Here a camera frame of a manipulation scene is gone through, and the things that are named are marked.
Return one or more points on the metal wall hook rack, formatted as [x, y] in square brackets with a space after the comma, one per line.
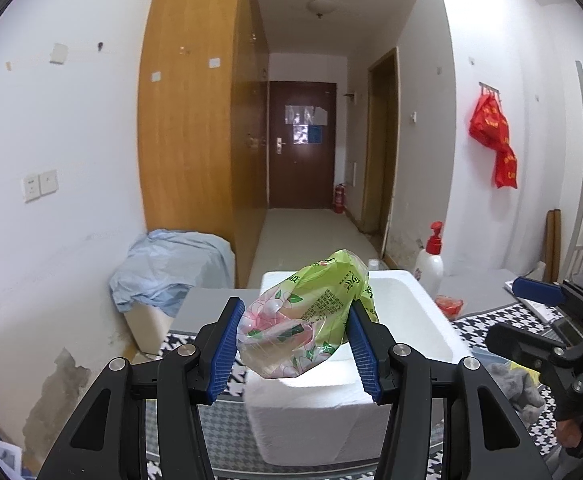
[489, 86]

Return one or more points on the white remote control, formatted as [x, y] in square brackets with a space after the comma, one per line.
[546, 314]

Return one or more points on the blue paper notice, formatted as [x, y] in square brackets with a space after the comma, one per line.
[315, 135]

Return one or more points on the dark brown entrance door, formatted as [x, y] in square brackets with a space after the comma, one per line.
[301, 180]

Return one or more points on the white wall light switch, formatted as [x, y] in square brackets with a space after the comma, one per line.
[48, 182]

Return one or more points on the houndstooth tablecloth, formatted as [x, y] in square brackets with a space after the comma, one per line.
[471, 327]

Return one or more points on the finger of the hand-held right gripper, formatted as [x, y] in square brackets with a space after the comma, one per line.
[536, 288]
[516, 342]

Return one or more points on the wooden door frame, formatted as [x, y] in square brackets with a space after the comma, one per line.
[374, 150]

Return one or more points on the wooden wardrobe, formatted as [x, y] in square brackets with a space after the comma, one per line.
[191, 135]

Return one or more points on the red plastic bag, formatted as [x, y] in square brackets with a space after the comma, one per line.
[491, 130]

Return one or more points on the red fire extinguisher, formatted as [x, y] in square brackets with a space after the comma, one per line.
[339, 201]

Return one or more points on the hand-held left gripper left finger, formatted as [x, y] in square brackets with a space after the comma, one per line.
[224, 355]

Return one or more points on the white wall cover plate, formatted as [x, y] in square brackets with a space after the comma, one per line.
[58, 53]

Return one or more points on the white paper notice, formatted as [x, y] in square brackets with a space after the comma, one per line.
[304, 114]

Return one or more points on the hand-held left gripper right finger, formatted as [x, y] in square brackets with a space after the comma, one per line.
[364, 355]

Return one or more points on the grey plush toy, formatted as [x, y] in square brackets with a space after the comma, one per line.
[514, 385]

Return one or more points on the white red-pump lotion bottle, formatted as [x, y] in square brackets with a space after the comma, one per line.
[430, 270]

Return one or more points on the white wall socket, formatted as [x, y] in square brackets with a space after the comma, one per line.
[31, 188]

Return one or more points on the round ceiling lamp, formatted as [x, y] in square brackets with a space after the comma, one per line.
[322, 7]

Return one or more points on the white foam box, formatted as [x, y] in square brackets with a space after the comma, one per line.
[411, 320]

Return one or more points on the red plastic packet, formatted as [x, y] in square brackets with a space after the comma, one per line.
[449, 306]

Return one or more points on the person's right hand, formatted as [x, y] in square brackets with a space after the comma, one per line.
[569, 435]

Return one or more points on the wooden sticks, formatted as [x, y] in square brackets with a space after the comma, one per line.
[553, 245]

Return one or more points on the green floral plastic packet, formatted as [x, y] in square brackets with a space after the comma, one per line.
[296, 320]

